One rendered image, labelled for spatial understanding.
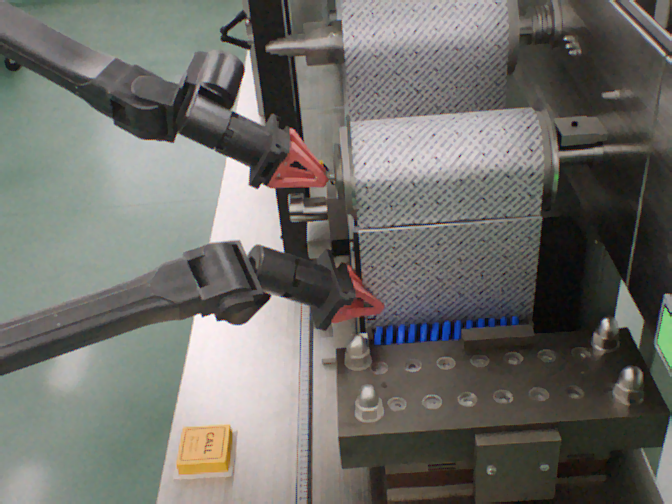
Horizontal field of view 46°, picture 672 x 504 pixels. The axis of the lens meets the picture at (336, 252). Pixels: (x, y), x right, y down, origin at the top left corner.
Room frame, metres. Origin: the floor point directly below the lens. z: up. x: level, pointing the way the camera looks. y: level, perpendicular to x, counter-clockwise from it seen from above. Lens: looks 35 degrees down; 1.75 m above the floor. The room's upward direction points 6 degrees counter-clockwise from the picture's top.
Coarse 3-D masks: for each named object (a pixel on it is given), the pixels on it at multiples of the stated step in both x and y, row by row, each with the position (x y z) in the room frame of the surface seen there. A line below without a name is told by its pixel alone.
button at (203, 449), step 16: (192, 432) 0.78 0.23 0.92; (208, 432) 0.78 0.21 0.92; (224, 432) 0.77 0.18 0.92; (192, 448) 0.75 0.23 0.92; (208, 448) 0.75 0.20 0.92; (224, 448) 0.74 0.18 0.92; (176, 464) 0.73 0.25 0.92; (192, 464) 0.72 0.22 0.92; (208, 464) 0.72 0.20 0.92; (224, 464) 0.72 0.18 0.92
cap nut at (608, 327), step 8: (600, 320) 0.77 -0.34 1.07; (608, 320) 0.76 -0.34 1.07; (600, 328) 0.76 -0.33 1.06; (608, 328) 0.76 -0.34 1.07; (616, 328) 0.76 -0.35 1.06; (600, 336) 0.76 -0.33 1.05; (608, 336) 0.75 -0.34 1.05; (616, 336) 0.76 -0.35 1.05; (592, 344) 0.77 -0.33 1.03; (600, 344) 0.76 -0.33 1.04; (608, 344) 0.75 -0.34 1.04; (616, 344) 0.76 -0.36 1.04; (608, 352) 0.75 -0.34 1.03
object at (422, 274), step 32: (448, 224) 0.84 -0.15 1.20; (480, 224) 0.83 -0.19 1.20; (512, 224) 0.83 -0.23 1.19; (384, 256) 0.84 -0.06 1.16; (416, 256) 0.84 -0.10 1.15; (448, 256) 0.84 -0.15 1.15; (480, 256) 0.84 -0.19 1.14; (512, 256) 0.83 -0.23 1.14; (384, 288) 0.84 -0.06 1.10; (416, 288) 0.84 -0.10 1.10; (448, 288) 0.84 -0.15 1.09; (480, 288) 0.84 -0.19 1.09; (512, 288) 0.84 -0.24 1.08; (384, 320) 0.84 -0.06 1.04; (416, 320) 0.84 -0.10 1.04; (448, 320) 0.84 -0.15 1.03
